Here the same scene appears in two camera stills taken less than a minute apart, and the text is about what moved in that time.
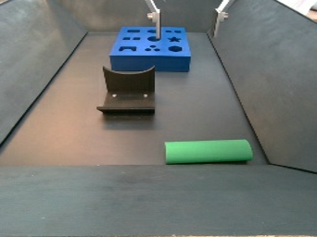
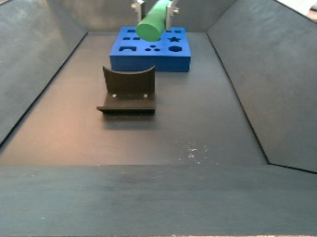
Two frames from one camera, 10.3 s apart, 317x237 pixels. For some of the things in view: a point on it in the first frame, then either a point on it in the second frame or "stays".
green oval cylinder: (203, 152) -> (149, 27)
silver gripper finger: (155, 17) -> (137, 8)
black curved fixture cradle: (129, 92) stays
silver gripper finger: (219, 17) -> (171, 11)
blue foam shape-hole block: (144, 47) stays
